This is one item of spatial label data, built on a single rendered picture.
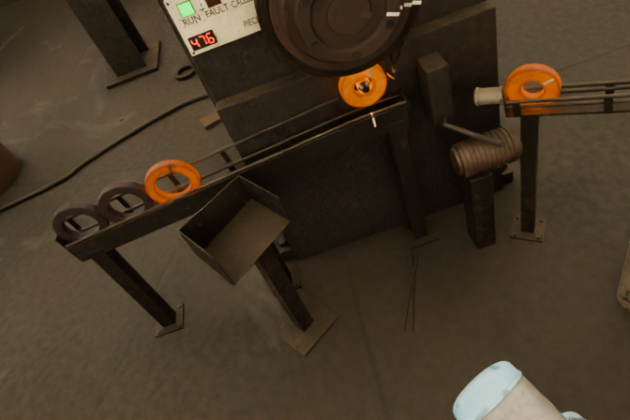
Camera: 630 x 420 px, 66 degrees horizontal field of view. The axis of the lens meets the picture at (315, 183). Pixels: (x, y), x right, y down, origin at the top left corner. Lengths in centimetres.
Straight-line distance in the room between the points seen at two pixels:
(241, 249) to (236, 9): 72
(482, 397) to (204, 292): 174
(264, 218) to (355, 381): 69
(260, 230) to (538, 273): 106
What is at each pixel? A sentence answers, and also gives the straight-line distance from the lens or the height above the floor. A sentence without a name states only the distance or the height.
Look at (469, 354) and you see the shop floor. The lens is 188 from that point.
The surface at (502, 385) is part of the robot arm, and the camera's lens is 77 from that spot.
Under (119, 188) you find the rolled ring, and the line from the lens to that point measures 177.
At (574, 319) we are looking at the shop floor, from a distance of 196.
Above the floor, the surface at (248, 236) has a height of 60.
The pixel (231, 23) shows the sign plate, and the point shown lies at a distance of 156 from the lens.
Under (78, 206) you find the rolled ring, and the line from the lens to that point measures 186.
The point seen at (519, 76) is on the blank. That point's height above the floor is 76.
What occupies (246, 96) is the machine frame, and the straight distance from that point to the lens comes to 166.
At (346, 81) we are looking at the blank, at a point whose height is 86.
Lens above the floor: 171
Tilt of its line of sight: 43 degrees down
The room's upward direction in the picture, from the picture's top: 23 degrees counter-clockwise
